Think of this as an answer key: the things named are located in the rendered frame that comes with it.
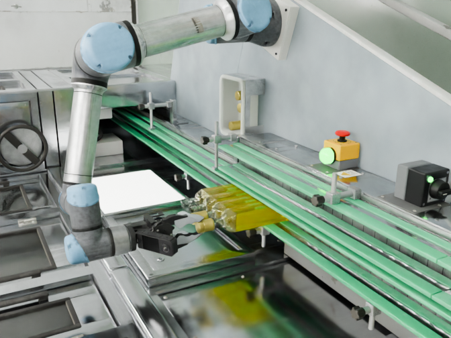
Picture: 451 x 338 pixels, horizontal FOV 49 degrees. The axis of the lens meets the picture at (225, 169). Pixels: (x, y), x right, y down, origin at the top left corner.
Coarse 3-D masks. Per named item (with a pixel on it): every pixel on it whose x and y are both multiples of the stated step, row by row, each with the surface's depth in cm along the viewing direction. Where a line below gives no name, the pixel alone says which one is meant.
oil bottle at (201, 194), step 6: (216, 186) 158; (222, 186) 158; (228, 186) 158; (234, 186) 158; (198, 192) 154; (204, 192) 153; (210, 192) 153; (216, 192) 153; (198, 198) 152; (204, 198) 151
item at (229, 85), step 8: (224, 80) 183; (232, 80) 184; (240, 80) 170; (224, 88) 184; (232, 88) 185; (240, 88) 185; (224, 96) 185; (232, 96) 186; (224, 104) 186; (232, 104) 187; (224, 112) 187; (232, 112) 188; (224, 120) 188; (232, 120) 189; (224, 128) 188
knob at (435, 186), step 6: (438, 180) 108; (432, 186) 108; (438, 186) 107; (444, 186) 107; (432, 192) 108; (438, 192) 106; (444, 192) 106; (450, 192) 107; (438, 198) 108; (444, 198) 108
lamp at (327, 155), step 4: (324, 148) 134; (328, 148) 134; (332, 148) 134; (320, 152) 135; (324, 152) 133; (328, 152) 132; (332, 152) 133; (320, 156) 135; (324, 156) 133; (328, 156) 132; (332, 156) 133; (324, 160) 133; (328, 160) 133; (332, 160) 133
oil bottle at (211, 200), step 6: (222, 192) 153; (228, 192) 153; (234, 192) 153; (240, 192) 153; (210, 198) 149; (216, 198) 148; (222, 198) 148; (228, 198) 149; (234, 198) 150; (210, 204) 147; (210, 210) 147
